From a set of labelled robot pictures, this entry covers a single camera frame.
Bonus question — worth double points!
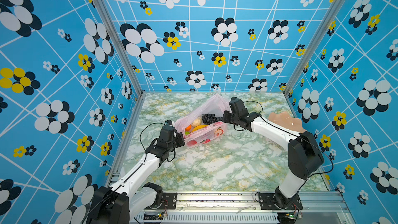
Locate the pink translucent plastic bag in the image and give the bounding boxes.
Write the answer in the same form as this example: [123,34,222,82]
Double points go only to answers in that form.
[175,94,230,147]

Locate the peach scalloped plastic bowl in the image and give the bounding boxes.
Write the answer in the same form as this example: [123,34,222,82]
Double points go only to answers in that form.
[268,112,306,133]

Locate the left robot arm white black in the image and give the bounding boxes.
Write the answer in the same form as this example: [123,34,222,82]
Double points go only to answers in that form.
[82,123,185,224]

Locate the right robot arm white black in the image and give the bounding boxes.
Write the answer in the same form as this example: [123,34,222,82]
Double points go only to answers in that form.
[222,97,324,209]

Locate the orange fake carrot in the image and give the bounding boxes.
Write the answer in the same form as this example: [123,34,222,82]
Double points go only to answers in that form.
[184,125,193,135]

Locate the yellow fake banana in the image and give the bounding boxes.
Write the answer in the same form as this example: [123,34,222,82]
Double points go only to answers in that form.
[192,124,207,132]

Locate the beige fake garlic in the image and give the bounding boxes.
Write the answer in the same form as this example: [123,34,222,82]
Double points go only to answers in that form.
[191,117,202,127]

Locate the dark fake grape bunch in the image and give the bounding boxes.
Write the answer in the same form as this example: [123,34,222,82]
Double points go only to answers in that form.
[202,114,222,125]

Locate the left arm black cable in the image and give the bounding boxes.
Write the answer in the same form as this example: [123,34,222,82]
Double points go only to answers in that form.
[139,122,165,153]

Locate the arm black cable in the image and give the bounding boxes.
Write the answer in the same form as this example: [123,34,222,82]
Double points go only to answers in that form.
[242,100,335,190]
[139,122,165,153]

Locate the left floor aluminium rail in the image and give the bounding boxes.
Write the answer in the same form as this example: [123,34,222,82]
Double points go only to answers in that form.
[105,91,146,187]

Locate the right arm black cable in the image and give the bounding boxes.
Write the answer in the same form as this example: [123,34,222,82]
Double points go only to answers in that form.
[242,100,335,190]

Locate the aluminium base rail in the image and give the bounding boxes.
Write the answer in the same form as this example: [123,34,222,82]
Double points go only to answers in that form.
[131,191,355,224]

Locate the right aluminium corner post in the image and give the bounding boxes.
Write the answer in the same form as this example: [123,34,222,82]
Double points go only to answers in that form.
[284,0,346,97]

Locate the aluminium corner post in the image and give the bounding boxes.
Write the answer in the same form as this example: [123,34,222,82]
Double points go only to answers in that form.
[94,0,143,98]
[284,0,346,97]

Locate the left aluminium corner post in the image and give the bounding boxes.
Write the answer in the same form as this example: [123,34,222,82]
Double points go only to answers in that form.
[94,0,143,98]

